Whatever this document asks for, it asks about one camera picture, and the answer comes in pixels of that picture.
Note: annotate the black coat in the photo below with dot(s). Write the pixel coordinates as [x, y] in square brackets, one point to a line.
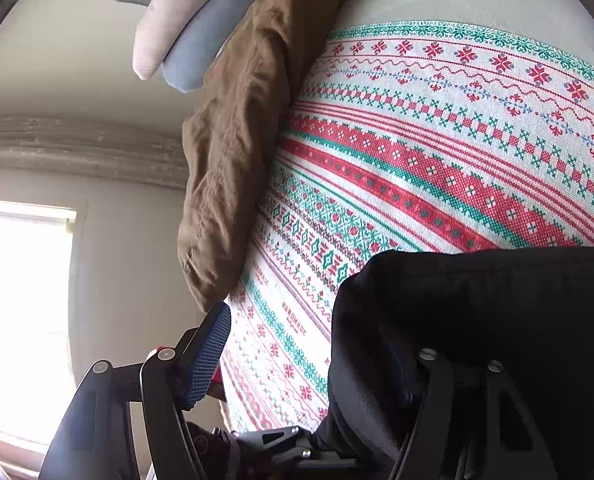
[477, 310]

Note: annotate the patterned red green blanket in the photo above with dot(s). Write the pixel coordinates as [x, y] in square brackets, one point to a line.
[427, 135]

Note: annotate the white pillow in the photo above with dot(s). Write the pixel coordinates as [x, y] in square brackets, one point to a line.
[152, 45]

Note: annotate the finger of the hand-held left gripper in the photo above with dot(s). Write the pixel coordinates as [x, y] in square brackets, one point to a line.
[272, 442]

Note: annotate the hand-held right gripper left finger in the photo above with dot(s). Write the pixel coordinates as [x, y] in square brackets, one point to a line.
[207, 352]

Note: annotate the brown pants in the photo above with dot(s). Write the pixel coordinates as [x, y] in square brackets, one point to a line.
[247, 135]

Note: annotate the bright window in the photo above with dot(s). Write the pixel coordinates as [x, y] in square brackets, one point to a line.
[22, 310]

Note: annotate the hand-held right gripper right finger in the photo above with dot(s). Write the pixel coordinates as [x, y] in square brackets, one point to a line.
[439, 390]

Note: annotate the blue-grey pillow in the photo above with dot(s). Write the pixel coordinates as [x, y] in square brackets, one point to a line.
[212, 35]

